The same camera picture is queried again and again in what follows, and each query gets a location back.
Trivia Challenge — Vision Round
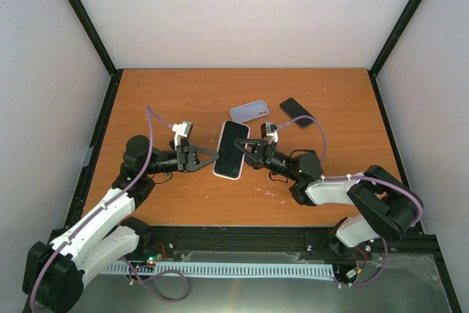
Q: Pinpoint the dark purple phone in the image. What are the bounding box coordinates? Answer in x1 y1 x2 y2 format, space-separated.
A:
279 97 314 128

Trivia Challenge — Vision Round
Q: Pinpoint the white-edged black phone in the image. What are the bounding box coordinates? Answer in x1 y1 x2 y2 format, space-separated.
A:
213 120 250 180

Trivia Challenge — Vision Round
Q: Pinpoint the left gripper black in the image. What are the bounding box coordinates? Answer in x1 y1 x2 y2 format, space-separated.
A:
145 144 220 174

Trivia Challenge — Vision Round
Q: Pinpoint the black aluminium frame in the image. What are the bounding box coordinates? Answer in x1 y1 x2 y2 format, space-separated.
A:
22 0 469 313

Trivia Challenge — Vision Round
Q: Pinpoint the lavender phone case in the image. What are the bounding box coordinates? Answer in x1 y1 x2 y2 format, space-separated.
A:
229 100 270 123

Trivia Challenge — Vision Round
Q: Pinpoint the light blue cable duct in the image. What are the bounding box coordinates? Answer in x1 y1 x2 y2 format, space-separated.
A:
102 261 336 279

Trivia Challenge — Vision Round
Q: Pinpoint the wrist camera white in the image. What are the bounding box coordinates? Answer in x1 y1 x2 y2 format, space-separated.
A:
169 121 193 150
260 122 278 144

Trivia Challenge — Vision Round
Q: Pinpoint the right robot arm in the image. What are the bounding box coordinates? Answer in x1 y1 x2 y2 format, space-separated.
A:
234 139 424 257

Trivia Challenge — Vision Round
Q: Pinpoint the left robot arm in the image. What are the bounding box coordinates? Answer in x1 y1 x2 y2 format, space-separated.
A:
22 135 218 312

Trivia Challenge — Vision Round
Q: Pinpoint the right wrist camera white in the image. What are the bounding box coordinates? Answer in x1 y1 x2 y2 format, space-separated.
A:
260 122 278 144

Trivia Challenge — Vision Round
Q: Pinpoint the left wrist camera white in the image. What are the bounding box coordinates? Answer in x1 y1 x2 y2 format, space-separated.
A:
169 121 193 150

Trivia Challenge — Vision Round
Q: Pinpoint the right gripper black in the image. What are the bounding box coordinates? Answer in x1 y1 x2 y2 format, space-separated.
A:
232 139 299 182

